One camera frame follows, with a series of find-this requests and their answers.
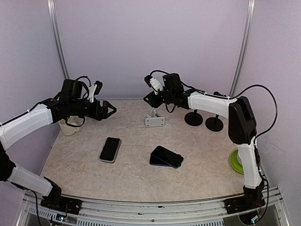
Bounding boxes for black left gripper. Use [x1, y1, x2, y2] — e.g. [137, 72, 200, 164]
[69, 99, 117, 119]

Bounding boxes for white folding phone stand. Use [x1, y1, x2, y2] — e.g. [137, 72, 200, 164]
[144, 108, 165, 128]

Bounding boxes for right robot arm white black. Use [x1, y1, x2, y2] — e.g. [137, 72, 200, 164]
[144, 73, 264, 209]

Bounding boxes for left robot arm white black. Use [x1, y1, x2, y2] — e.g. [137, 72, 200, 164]
[0, 79, 117, 210]

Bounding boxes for black phone silver case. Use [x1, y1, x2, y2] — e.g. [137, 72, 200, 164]
[99, 137, 121, 163]

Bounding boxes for black pole stand left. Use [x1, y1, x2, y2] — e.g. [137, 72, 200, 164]
[184, 110, 203, 127]

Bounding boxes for black pole stand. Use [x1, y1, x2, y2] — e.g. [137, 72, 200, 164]
[184, 110, 203, 127]
[205, 115, 223, 132]

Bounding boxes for black phone on top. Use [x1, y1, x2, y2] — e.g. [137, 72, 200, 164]
[150, 146, 184, 168]

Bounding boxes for black pole stand right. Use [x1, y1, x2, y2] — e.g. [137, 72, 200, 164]
[205, 115, 223, 132]

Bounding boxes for cream ceramic mug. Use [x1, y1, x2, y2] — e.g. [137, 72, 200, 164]
[58, 118, 79, 136]

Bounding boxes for white bowl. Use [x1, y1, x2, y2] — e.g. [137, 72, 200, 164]
[237, 151, 242, 165]

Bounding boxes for green plate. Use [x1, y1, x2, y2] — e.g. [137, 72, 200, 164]
[229, 150, 244, 175]

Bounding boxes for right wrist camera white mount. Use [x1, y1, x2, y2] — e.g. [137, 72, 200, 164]
[144, 75, 163, 95]

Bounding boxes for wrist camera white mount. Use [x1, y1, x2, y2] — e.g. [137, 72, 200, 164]
[144, 75, 163, 95]
[88, 81, 103, 103]

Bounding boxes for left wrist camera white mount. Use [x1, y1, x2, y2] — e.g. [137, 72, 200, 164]
[88, 81, 103, 103]

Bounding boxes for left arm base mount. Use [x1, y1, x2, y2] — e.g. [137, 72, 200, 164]
[40, 196, 82, 215]

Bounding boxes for left aluminium frame post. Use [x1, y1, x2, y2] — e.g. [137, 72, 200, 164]
[47, 0, 70, 79]

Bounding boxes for aluminium frame post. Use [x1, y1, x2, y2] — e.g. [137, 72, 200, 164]
[47, 0, 70, 79]
[229, 0, 256, 97]

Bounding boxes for front aluminium rail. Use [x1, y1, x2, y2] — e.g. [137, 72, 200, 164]
[15, 187, 291, 226]

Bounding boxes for right aluminium frame post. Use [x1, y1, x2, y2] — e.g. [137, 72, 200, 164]
[229, 0, 256, 97]

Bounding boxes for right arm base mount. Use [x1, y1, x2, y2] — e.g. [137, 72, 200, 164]
[224, 196, 265, 214]

